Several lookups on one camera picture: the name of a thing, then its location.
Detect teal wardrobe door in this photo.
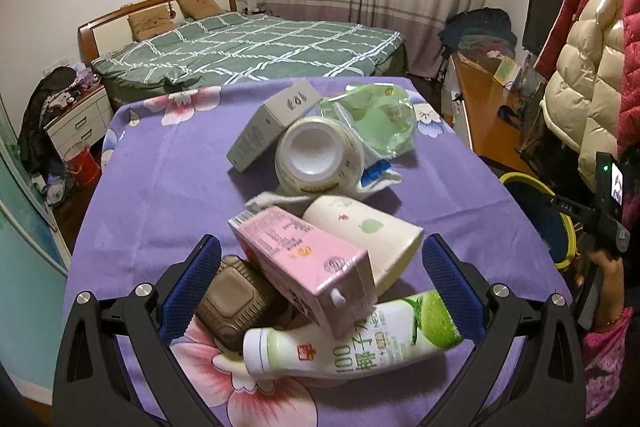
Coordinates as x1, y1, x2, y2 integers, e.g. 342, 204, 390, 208
1, 110, 70, 405

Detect black clothes on nightstand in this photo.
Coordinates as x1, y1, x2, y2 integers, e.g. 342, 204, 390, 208
17, 66, 94, 178

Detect cream paper cup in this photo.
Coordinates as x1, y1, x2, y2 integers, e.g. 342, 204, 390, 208
303, 195, 424, 296

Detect red bucket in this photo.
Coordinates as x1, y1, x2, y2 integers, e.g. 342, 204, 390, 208
63, 142, 101, 187

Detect yellow-rimmed blue trash bin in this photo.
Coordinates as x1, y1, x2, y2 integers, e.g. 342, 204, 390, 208
500, 171, 577, 271

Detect white nightstand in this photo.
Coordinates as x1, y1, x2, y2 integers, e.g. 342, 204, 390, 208
44, 83, 113, 158

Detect wooden desk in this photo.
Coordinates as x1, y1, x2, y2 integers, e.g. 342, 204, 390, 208
442, 53, 534, 176

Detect clear green plastic cup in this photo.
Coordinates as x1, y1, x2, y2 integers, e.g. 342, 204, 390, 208
319, 82, 416, 159

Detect brown plastic tray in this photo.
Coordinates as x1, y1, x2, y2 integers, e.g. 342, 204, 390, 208
195, 255, 288, 352

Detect black monitor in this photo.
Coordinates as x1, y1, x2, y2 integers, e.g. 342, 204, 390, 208
522, 0, 564, 56

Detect red hanging garment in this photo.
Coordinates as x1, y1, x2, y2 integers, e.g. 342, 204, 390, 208
534, 0, 589, 80

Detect grey-white tea box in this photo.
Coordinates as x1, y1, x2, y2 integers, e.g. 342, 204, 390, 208
227, 79, 321, 172

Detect right brown pillow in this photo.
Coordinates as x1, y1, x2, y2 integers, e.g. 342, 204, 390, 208
176, 0, 224, 20

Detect pink milk carton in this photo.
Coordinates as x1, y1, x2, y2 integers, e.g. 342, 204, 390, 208
228, 206, 378, 338

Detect wooden headboard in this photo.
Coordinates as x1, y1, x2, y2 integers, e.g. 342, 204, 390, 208
77, 0, 236, 66

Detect person's right hand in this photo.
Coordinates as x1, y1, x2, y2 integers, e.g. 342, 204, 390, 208
587, 251, 625, 332

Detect purple floral tablecloth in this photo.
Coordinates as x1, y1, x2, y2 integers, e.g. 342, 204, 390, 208
65, 81, 567, 426

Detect pile of dark clothes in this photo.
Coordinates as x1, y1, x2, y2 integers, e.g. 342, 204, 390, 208
438, 8, 518, 58

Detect pink dotted sleeve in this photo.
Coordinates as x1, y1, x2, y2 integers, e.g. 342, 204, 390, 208
582, 308, 634, 419

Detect left brown pillow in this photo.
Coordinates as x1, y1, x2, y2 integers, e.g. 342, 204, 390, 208
127, 5, 177, 42

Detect white coconut drink bottle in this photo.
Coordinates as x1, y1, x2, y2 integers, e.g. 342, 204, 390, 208
242, 291, 462, 381

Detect brown pillow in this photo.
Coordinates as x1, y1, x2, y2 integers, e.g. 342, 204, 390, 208
176, 0, 224, 20
127, 5, 177, 42

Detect cream puffer jacket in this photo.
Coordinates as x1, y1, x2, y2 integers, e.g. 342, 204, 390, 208
540, 0, 624, 188

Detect bed with green plaid quilt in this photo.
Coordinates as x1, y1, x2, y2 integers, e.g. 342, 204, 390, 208
92, 12, 408, 105

